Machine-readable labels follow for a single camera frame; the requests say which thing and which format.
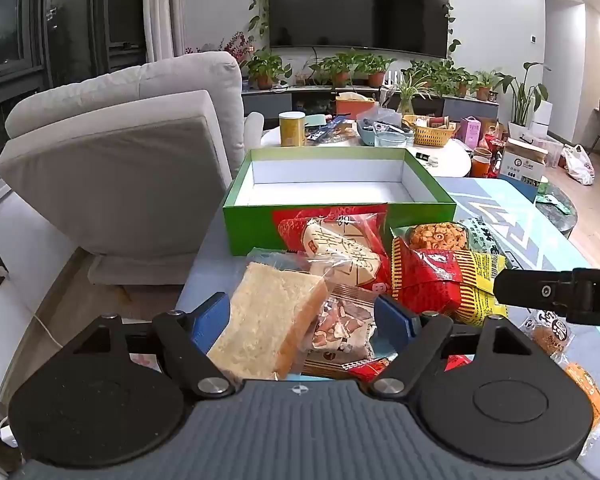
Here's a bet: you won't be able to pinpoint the orange snack packet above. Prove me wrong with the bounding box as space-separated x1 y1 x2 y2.
555 357 600 441

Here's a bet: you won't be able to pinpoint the clear nut snack packet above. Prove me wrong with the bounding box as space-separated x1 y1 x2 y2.
300 284 381 366

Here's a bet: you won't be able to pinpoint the dark window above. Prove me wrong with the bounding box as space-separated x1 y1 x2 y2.
0 0 146 186

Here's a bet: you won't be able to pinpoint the green packet orange snacks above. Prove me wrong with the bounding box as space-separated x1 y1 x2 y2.
390 217 511 263

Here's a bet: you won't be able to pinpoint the round brown cake packet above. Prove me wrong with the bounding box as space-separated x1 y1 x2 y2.
522 310 576 361

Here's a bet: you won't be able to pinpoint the yellow woven basket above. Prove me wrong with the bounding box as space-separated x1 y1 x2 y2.
402 115 458 147

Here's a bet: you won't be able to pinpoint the tall leafy plant white pot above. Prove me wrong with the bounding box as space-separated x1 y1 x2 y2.
495 62 551 140

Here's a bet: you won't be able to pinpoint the small red packet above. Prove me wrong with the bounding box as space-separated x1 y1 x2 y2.
347 357 396 383

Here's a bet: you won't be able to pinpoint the dark round side table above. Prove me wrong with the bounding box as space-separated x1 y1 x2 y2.
535 182 578 241

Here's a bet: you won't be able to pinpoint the green cardboard box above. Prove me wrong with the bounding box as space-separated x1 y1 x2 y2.
222 147 458 257

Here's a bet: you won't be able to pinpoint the glass vase plant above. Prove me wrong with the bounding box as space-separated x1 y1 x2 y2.
392 72 431 116

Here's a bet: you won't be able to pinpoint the grey sofa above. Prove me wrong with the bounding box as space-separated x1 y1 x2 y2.
0 50 266 286

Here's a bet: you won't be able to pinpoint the dark blue snack packet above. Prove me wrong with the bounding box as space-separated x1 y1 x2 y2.
307 117 356 145

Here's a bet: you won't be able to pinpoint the white cable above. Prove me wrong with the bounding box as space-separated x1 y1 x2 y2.
0 270 63 348

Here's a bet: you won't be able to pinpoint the potted green plant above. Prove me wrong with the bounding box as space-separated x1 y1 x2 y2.
472 70 501 102
445 67 476 98
410 60 453 96
310 52 361 87
357 54 396 88
245 50 293 88

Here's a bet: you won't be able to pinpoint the pink box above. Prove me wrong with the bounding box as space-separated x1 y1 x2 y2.
460 116 482 148

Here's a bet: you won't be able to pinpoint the white plastic bag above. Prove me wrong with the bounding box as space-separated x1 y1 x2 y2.
562 144 596 186

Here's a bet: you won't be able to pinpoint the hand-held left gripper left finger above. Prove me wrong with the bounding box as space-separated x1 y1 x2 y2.
72 292 233 397

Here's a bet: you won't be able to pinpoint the white curtain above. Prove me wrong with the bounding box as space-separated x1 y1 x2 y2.
142 0 176 63

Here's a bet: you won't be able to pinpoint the patterned blue table mat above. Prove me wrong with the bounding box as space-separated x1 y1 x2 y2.
175 177 600 480

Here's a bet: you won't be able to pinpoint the wall television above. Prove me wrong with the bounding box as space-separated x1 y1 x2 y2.
269 0 451 59

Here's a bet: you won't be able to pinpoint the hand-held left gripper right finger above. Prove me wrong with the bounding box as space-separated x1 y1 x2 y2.
372 294 533 397

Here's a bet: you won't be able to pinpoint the yellow can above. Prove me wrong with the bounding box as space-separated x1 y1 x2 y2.
279 111 307 148

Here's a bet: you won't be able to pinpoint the bread slice packet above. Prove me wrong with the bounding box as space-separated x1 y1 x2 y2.
207 247 331 381

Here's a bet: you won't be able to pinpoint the red flower arrangement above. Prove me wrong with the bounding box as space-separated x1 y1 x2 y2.
220 32 253 68

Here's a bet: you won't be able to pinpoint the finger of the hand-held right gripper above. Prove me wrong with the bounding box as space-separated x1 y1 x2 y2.
492 267 600 328

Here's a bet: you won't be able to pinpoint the cardboard box blue label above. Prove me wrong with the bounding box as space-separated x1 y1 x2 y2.
499 137 550 198

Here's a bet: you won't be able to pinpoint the red strawberry pastry packet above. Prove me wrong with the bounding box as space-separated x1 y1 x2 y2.
271 205 393 296

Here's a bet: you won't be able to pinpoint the grey-blue plastic tub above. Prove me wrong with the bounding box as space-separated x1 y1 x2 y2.
356 110 416 148

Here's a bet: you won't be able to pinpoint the orange tissue box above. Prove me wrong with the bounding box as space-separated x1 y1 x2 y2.
335 92 381 121

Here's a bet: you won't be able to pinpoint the white air purifier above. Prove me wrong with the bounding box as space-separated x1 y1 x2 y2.
530 100 553 137

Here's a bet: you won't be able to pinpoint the clear storage bin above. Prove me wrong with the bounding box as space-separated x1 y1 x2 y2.
517 132 563 168

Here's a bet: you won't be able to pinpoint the red yellow striped packet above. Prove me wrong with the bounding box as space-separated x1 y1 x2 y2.
390 237 508 328

